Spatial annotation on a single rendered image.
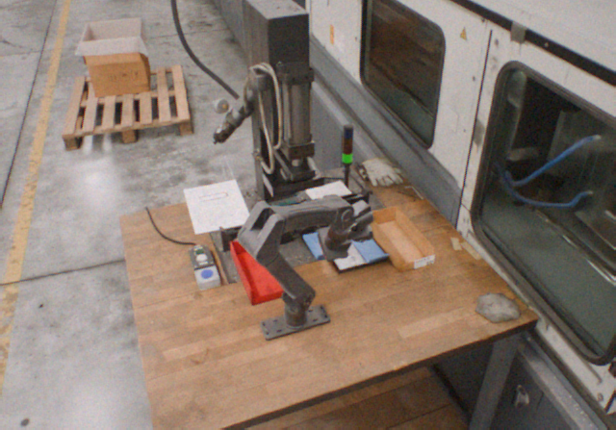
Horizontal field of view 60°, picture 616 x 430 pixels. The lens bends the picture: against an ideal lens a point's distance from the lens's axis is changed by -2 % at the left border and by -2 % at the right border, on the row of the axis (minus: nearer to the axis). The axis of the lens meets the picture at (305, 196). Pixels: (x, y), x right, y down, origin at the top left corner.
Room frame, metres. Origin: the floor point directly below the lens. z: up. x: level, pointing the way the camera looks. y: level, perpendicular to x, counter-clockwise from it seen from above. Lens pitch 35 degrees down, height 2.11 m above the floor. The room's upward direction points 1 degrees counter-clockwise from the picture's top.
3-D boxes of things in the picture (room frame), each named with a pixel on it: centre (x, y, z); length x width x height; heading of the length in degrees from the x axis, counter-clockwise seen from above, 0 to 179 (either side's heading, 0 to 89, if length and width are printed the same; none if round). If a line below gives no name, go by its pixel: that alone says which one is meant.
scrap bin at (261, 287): (1.28, 0.15, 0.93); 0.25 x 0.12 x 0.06; 20
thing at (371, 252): (1.38, -0.21, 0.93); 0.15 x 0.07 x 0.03; 22
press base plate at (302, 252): (1.59, 0.03, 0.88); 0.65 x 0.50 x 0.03; 110
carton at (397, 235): (1.42, -0.32, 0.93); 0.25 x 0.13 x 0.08; 20
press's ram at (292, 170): (1.57, 0.06, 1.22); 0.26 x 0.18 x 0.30; 20
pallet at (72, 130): (4.38, 1.54, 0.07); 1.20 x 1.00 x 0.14; 14
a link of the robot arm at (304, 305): (1.08, 0.03, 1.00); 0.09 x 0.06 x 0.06; 35
